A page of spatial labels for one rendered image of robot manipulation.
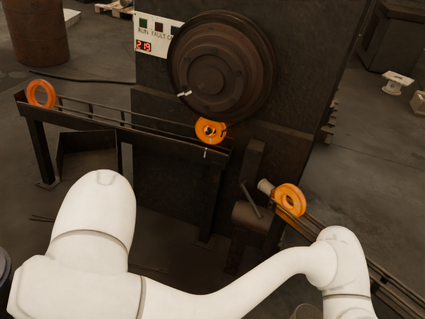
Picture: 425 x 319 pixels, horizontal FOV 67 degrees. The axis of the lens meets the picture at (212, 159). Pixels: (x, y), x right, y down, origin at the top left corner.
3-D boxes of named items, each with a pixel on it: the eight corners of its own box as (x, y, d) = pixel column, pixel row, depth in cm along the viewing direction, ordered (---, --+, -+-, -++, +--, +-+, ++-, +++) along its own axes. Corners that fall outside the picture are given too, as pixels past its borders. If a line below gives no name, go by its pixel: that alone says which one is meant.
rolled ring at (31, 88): (57, 95, 182) (61, 95, 185) (35, 72, 182) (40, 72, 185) (42, 118, 189) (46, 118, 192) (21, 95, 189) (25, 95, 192)
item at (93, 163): (78, 228, 199) (59, 131, 155) (122, 223, 207) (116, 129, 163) (76, 256, 184) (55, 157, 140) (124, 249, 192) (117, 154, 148)
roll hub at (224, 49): (259, 90, 130) (206, 116, 146) (222, 27, 121) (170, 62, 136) (256, 95, 126) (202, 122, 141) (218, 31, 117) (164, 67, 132)
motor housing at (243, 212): (223, 255, 198) (239, 193, 165) (258, 268, 194) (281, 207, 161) (217, 272, 188) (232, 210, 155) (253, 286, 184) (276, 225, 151)
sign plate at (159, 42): (136, 49, 160) (135, 10, 149) (184, 62, 155) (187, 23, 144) (133, 50, 158) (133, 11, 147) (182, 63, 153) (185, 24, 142)
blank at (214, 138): (195, 112, 157) (193, 115, 154) (226, 115, 152) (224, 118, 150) (198, 139, 166) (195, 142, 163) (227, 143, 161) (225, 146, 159)
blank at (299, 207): (283, 213, 149) (277, 216, 147) (275, 181, 147) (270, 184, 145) (310, 218, 136) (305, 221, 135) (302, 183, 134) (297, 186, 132)
